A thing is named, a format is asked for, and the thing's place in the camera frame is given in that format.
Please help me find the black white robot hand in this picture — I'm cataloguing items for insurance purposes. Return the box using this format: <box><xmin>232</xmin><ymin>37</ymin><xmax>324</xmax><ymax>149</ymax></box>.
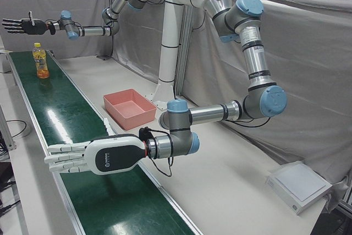
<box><xmin>43</xmin><ymin>118</ymin><xmax>146</xmax><ymax>176</ymax></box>
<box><xmin>2</xmin><ymin>11</ymin><xmax>52</xmax><ymax>36</ymax></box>

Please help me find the orange iced tea bottle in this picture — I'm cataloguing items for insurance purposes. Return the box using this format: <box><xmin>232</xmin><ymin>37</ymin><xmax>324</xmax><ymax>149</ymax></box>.
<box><xmin>32</xmin><ymin>42</ymin><xmax>51</xmax><ymax>79</ymax></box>

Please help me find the pink plastic basket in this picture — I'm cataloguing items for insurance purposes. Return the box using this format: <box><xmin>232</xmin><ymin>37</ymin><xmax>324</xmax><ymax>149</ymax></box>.
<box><xmin>103</xmin><ymin>88</ymin><xmax>157</xmax><ymax>130</ymax></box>

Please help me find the green conveyor belt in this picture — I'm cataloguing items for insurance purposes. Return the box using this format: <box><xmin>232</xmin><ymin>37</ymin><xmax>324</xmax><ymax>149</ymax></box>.
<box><xmin>7</xmin><ymin>49</ymin><xmax>204</xmax><ymax>235</ymax></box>

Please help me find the aluminium profile leg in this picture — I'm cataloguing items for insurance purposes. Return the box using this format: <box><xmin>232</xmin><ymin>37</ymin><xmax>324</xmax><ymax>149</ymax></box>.
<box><xmin>0</xmin><ymin>100</ymin><xmax>16</xmax><ymax>152</ymax></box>

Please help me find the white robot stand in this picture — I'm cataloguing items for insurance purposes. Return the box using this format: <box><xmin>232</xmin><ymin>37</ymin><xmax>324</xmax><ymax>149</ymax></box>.
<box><xmin>134</xmin><ymin>0</ymin><xmax>233</xmax><ymax>106</ymax></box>

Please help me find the white flat box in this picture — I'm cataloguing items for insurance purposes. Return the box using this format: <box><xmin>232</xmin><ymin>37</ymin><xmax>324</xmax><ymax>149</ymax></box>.
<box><xmin>265</xmin><ymin>161</ymin><xmax>333</xmax><ymax>216</ymax></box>

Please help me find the grey fabric backdrop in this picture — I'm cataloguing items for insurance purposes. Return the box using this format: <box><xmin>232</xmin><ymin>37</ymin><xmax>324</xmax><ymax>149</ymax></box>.
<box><xmin>0</xmin><ymin>0</ymin><xmax>352</xmax><ymax>200</ymax></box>

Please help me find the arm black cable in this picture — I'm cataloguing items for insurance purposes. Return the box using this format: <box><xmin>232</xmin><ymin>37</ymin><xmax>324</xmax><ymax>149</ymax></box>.
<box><xmin>145</xmin><ymin>116</ymin><xmax>272</xmax><ymax>177</ymax></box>

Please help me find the black looped floor cable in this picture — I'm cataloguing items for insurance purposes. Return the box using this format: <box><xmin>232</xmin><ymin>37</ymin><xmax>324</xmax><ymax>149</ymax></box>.
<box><xmin>5</xmin><ymin>119</ymin><xmax>31</xmax><ymax>138</ymax></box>

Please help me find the black cable bundle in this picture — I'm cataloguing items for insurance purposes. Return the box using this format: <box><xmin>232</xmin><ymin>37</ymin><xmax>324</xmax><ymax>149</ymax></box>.
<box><xmin>0</xmin><ymin>160</ymin><xmax>21</xmax><ymax>219</ymax></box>

